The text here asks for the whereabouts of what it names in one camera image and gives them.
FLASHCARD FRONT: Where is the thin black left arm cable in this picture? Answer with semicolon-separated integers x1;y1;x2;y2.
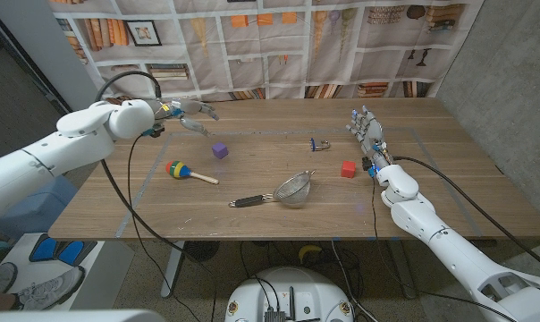
126;132;204;322

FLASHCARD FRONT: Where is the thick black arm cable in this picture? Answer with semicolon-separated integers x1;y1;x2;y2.
392;155;540;276
94;70;218;322

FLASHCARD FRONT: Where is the metal sieve with black handle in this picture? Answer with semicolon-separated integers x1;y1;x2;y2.
228;169;316;209

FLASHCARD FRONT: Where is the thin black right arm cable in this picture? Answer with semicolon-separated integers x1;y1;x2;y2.
370;174;519;322

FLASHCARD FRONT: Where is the yellow curved object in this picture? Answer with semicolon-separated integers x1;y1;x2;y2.
298;243;324;264

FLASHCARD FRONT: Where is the white table leg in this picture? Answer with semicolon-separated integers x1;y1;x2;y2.
160;241;186;300

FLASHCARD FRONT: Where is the grey sneaker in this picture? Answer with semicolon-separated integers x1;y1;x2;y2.
15;266;86;310
0;261;19;295

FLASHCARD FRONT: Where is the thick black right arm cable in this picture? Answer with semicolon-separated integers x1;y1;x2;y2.
392;155;540;276

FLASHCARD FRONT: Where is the grey table leg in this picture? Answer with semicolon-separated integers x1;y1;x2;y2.
388;239;418;300

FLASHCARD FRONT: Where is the silver padlock with blue band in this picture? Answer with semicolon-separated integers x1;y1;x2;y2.
309;137;332;153

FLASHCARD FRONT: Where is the white step platform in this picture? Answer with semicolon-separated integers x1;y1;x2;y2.
4;232;135;310

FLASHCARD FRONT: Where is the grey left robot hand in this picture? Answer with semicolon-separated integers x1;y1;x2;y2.
153;98;220;138

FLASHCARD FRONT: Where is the printed bookshelf backdrop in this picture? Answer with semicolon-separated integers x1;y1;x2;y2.
48;0;485;103

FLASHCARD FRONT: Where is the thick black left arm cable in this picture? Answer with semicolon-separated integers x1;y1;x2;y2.
94;70;218;322

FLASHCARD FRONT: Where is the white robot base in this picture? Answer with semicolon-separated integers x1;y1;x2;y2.
224;267;355;322

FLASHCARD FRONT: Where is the blue foot pedal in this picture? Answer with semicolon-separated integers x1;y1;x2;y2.
30;236;58;263
57;241;86;266

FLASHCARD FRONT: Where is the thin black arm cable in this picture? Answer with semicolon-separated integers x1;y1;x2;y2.
370;174;519;322
126;132;204;322

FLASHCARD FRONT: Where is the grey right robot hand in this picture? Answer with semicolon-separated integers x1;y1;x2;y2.
344;105;392;168

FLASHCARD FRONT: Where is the colourful striped maraca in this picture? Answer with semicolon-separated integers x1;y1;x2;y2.
165;160;220;186

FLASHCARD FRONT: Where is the black floor fan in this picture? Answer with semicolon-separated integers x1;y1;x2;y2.
183;241;221;264

